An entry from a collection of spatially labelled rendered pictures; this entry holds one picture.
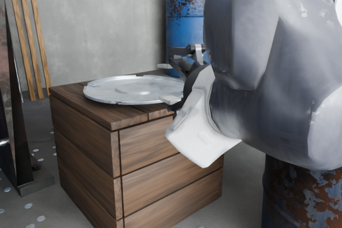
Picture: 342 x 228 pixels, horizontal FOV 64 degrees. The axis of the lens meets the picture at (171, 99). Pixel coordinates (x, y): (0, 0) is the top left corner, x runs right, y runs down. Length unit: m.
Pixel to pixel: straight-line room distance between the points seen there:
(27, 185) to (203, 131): 0.82
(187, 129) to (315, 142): 0.15
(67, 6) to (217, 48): 2.38
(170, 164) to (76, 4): 2.09
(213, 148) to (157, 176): 0.40
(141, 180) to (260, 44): 0.53
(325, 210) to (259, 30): 0.44
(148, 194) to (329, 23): 0.59
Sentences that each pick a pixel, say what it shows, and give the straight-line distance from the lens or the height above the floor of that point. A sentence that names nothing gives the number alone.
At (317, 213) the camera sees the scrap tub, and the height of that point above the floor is 0.21.
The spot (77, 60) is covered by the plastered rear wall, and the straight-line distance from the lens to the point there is 2.63.
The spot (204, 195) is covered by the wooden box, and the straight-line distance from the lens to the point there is 0.88.
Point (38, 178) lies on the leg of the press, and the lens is 1.08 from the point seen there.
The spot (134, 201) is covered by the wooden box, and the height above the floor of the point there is 0.14.
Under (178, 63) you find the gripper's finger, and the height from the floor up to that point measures 0.48.
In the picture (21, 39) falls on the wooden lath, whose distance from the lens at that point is 2.15.
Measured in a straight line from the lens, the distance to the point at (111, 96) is 0.69.
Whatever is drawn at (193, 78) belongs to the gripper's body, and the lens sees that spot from 0.35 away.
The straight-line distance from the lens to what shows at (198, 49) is 0.41.
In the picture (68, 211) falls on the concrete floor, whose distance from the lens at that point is 0.94.
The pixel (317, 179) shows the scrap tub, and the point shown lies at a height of 0.28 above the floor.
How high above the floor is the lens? 0.55
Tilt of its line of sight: 16 degrees down
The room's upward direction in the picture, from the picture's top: straight up
